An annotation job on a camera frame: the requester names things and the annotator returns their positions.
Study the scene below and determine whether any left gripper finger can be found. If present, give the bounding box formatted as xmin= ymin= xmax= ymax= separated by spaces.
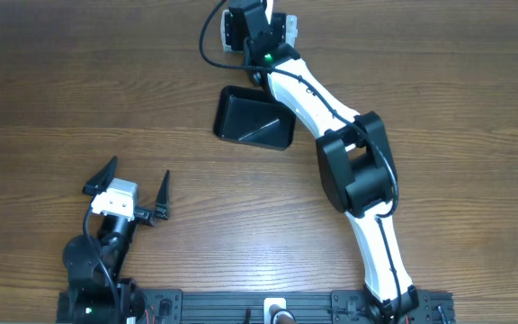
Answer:
xmin=82 ymin=155 xmax=120 ymax=197
xmin=152 ymin=169 xmax=172 ymax=221

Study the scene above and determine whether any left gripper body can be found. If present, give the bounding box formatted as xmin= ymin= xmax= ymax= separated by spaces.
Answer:
xmin=132 ymin=205 xmax=158 ymax=228

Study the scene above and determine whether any black tray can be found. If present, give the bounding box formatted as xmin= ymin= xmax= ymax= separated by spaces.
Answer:
xmin=212 ymin=85 xmax=298 ymax=152

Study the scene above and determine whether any clear test tube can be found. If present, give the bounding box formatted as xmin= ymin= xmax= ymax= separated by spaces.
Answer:
xmin=238 ymin=117 xmax=282 ymax=141

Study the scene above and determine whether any white test tube rack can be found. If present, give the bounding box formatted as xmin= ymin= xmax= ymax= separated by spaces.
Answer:
xmin=219 ymin=9 xmax=299 ymax=54

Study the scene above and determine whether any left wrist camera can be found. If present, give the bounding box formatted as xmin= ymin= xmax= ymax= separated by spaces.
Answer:
xmin=90 ymin=177 xmax=139 ymax=222

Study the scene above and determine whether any mounting rail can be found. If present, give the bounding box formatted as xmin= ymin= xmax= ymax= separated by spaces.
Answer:
xmin=56 ymin=287 xmax=456 ymax=324

